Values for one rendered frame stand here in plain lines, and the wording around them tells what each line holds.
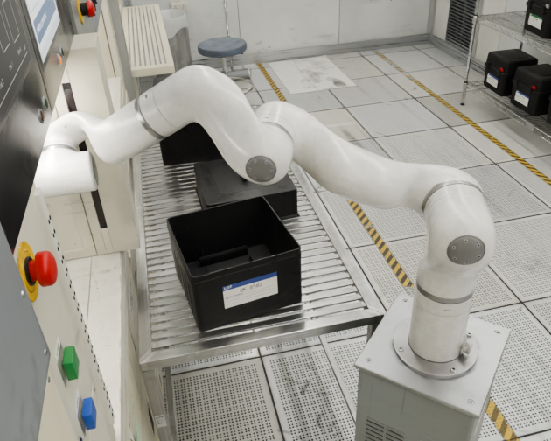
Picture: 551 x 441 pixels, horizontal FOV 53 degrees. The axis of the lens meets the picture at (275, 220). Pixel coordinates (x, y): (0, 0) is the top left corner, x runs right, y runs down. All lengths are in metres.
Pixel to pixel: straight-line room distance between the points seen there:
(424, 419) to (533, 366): 1.18
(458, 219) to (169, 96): 0.55
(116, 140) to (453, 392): 0.86
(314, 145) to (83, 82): 0.54
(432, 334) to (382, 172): 0.40
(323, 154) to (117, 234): 0.65
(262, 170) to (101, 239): 0.66
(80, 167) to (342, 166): 0.52
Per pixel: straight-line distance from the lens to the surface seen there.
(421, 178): 1.10
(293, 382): 2.24
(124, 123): 1.06
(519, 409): 2.30
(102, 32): 2.76
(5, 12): 0.79
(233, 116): 0.97
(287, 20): 5.65
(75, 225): 1.47
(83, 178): 1.18
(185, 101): 1.00
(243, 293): 1.34
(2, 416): 0.50
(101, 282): 1.42
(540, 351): 2.53
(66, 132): 1.23
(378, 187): 1.02
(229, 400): 2.21
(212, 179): 1.78
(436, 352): 1.28
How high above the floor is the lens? 1.72
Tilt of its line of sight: 34 degrees down
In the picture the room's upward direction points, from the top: 3 degrees counter-clockwise
